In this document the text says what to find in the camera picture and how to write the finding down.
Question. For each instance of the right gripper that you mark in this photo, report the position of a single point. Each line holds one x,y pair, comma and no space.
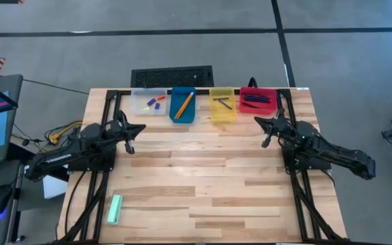
282,131

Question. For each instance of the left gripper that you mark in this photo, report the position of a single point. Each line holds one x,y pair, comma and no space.
119,131

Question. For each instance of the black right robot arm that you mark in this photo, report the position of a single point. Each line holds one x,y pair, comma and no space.
335,151

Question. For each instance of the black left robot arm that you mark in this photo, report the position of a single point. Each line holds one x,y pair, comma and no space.
60,157

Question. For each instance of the red plastic bin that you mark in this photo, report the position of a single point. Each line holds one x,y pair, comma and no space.
259,110

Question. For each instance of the clear plastic bin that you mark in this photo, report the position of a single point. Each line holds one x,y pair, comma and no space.
138,105

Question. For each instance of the yellow plastic bin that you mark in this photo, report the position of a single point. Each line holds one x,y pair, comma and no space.
223,114

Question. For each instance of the teal plastic bin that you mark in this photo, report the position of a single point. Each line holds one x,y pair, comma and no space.
191,112

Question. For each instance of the large green eraser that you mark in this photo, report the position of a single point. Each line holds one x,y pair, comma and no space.
115,209

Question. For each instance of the white paper sheet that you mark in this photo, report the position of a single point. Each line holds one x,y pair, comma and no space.
53,187

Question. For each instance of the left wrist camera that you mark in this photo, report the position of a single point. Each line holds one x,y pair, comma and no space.
129,148

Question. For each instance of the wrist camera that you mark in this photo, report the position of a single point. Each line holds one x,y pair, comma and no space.
129,148
286,131

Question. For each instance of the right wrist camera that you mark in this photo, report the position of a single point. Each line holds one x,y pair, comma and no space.
286,131

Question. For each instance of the black aluminium table frame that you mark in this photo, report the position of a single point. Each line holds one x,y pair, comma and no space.
109,100

